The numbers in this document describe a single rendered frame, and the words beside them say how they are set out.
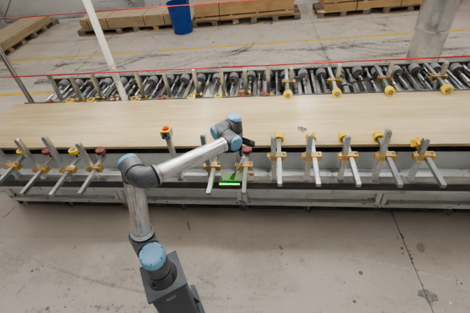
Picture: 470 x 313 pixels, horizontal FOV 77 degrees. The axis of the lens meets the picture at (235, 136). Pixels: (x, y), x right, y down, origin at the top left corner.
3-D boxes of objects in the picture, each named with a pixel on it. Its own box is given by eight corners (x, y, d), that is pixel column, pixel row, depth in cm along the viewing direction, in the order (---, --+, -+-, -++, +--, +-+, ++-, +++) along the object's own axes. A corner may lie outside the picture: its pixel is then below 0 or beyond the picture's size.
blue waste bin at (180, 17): (193, 35, 701) (187, 3, 655) (170, 36, 707) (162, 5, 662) (197, 26, 746) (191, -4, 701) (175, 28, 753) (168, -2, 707)
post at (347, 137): (341, 184, 226) (351, 136, 196) (337, 184, 227) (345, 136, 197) (340, 181, 229) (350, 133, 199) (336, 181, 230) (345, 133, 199)
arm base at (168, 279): (180, 281, 187) (177, 273, 181) (152, 295, 181) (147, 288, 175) (172, 256, 201) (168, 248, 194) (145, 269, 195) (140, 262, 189)
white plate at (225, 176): (254, 181, 232) (254, 172, 226) (222, 181, 236) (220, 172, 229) (254, 181, 233) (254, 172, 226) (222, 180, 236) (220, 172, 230)
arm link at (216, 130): (217, 133, 176) (233, 124, 181) (206, 124, 183) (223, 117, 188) (219, 144, 181) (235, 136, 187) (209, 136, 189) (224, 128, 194)
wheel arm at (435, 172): (445, 188, 183) (447, 184, 181) (440, 188, 183) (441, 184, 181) (422, 149, 210) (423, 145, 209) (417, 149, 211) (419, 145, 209)
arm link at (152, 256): (152, 285, 176) (144, 270, 165) (141, 263, 188) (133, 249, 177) (175, 269, 183) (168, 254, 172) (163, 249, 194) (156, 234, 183)
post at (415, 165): (410, 188, 222) (431, 140, 192) (405, 188, 222) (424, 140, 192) (408, 184, 225) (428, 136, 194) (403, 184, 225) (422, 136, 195)
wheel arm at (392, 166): (403, 187, 186) (404, 184, 184) (396, 187, 186) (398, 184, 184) (380, 137, 224) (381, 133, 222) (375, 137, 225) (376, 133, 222)
